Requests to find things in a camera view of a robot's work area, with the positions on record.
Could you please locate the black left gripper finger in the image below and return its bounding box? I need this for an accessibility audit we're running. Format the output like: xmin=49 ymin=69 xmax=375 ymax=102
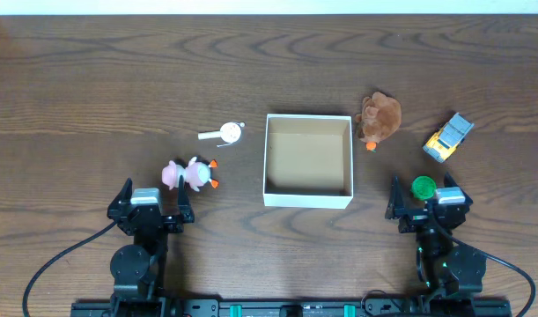
xmin=177 ymin=176 xmax=191 ymax=215
xmin=108 ymin=178 xmax=133 ymax=211

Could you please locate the green round toy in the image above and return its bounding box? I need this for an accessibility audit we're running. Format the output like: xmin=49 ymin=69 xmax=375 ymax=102
xmin=410 ymin=175 xmax=437 ymax=201

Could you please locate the yellow grey toy truck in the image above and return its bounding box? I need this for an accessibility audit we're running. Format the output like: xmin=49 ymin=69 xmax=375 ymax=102
xmin=423 ymin=113 xmax=475 ymax=163

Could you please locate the pink white pig figurine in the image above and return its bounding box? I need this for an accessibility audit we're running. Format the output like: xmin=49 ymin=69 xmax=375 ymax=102
xmin=161 ymin=157 xmax=219 ymax=192

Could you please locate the brown plush toy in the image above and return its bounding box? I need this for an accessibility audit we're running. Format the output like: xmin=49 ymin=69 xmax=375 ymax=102
xmin=355 ymin=92 xmax=402 ymax=151

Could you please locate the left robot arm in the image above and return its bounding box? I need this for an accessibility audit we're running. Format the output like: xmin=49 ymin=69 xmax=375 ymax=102
xmin=107 ymin=177 xmax=195 ymax=301

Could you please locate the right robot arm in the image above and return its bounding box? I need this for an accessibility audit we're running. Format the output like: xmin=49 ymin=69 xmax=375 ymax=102
xmin=385 ymin=174 xmax=486 ymax=298

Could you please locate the wooden pig rattle drum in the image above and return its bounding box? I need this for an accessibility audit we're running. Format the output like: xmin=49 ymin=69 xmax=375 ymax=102
xmin=197 ymin=122 xmax=246 ymax=147

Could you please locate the white cardboard box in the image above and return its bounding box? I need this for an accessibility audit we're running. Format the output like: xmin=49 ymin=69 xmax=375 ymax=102
xmin=262 ymin=114 xmax=354 ymax=209

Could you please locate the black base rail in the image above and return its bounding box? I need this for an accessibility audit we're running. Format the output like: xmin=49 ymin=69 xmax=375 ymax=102
xmin=70 ymin=297 xmax=512 ymax=317

